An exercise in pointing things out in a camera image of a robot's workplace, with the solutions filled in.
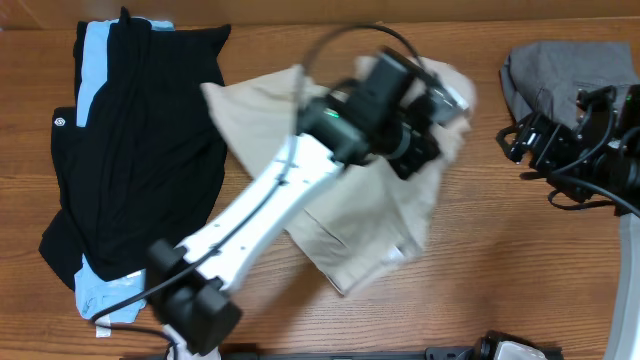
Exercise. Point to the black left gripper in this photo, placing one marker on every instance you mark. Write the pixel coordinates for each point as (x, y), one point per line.
(417, 144)

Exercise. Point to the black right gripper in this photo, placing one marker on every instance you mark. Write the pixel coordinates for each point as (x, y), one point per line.
(554, 138)

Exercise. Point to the beige cotton shorts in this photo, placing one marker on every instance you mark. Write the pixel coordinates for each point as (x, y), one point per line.
(370, 222)

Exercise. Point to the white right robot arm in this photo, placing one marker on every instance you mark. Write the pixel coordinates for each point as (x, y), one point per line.
(594, 164)

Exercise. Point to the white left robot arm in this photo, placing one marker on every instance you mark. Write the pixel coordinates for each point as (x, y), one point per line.
(387, 113)

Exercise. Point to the grey folded shorts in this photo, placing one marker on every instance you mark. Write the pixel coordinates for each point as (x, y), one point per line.
(546, 76)

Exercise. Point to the black garment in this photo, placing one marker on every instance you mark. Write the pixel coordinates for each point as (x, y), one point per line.
(149, 164)

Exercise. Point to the light blue garment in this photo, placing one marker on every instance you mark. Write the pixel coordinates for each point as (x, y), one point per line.
(93, 294)

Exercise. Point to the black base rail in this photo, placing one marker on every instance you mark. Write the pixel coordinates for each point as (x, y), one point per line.
(492, 346)

